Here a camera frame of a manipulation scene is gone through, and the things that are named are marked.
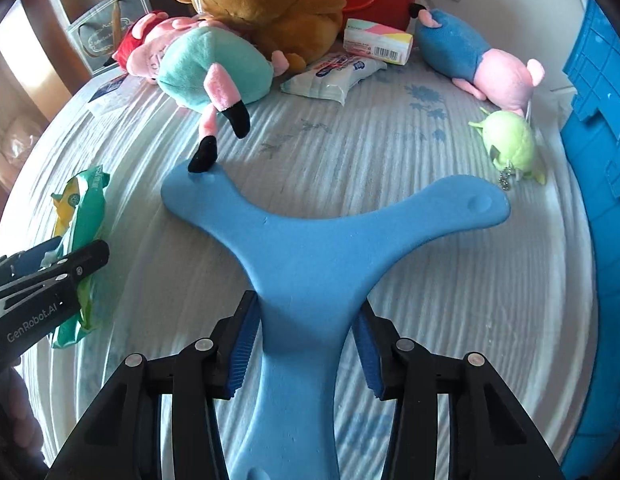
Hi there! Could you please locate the teal body pig plush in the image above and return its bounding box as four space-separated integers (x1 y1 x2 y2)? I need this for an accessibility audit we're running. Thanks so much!
156 26 289 174

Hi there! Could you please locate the blue foam boomerang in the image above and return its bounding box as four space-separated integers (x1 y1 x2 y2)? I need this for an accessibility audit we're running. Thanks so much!
161 165 510 479

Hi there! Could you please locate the green round plush keychain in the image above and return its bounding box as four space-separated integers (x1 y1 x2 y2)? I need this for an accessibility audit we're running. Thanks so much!
468 108 546 191

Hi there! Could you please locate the wooden headboard frame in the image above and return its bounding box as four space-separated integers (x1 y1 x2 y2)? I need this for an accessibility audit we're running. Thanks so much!
0 0 89 218

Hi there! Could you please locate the brown teddy bear plush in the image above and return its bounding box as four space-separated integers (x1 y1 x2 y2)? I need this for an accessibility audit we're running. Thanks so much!
176 0 347 73

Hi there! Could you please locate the small blue white card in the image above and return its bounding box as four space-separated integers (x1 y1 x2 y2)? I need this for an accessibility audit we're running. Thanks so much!
88 74 143 115

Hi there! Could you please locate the red dress pig plush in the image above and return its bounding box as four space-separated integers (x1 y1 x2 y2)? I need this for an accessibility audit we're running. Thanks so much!
112 11 229 84

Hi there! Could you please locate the black gift box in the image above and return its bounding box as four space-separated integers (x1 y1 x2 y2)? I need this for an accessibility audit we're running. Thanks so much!
67 0 191 76

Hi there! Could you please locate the blue plastic crate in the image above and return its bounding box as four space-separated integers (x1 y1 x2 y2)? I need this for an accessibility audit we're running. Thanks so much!
560 0 620 479

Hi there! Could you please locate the green wet wipes pack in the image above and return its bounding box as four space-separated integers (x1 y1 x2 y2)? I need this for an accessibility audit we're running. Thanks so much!
51 165 110 349

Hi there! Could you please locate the blue body pig plush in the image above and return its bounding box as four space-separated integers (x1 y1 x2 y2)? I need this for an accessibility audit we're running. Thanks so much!
410 3 545 116

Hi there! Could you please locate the white alcohol wipes pack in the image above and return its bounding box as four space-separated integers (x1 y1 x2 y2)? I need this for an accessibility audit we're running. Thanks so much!
279 52 387 105

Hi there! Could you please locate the striped bed sheet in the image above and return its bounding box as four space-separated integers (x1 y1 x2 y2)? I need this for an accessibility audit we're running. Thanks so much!
0 58 597 479

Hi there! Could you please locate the colourful tissue box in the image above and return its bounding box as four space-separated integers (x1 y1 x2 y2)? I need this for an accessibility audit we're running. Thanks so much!
343 18 414 66

